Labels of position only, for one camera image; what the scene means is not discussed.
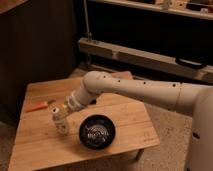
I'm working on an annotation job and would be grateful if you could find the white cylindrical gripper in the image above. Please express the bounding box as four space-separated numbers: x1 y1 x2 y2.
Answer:
61 87 92 113

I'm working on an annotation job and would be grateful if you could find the white plastic bottle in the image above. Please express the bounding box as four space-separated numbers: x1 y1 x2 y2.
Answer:
51 106 69 135

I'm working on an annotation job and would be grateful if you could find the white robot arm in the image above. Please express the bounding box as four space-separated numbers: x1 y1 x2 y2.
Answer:
65 71 213 171

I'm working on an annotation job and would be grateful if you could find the orange toy carrot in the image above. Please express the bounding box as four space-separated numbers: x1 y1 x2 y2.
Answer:
25 100 55 112

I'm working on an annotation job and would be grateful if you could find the black round bowl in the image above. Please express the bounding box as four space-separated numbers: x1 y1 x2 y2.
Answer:
79 115 116 150

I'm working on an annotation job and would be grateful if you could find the wooden table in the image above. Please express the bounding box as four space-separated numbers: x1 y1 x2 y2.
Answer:
7 70 161 171

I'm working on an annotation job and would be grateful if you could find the metal pole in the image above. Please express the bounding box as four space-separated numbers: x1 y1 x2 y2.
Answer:
83 0 92 41

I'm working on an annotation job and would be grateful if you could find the long beige case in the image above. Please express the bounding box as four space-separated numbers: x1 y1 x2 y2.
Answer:
78 38 213 84

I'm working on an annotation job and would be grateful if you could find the shelf with items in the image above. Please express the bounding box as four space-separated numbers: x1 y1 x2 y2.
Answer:
90 0 213 21

